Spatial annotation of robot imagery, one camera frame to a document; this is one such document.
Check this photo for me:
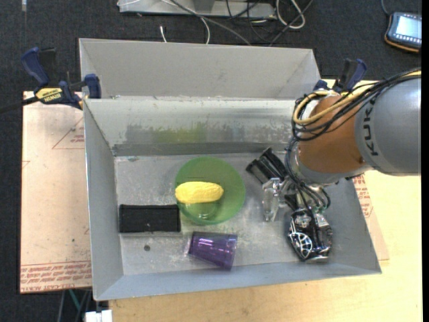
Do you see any black and white patterned object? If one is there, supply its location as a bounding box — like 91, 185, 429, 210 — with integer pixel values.
287, 207, 334, 263

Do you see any yellow sponge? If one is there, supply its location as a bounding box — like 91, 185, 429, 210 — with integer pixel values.
174, 180, 225, 205

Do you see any purple plastic cup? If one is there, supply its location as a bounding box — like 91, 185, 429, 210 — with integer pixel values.
187, 231, 239, 271

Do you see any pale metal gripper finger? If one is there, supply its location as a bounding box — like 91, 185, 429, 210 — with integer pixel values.
269, 177, 282, 215
261, 183, 273, 222

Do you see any dark green flat block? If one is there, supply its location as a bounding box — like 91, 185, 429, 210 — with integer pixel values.
118, 203, 182, 233

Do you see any brown cardboard board red print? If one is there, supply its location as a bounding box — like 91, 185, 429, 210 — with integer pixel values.
19, 91, 390, 294

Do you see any grey metal bin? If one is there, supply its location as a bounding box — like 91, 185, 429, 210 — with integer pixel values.
78, 38, 382, 302

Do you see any black ribbed plastic object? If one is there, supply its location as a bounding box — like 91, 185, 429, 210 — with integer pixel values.
245, 147, 290, 184

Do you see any green plastic bowl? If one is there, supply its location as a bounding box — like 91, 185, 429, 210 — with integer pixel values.
174, 156, 247, 226

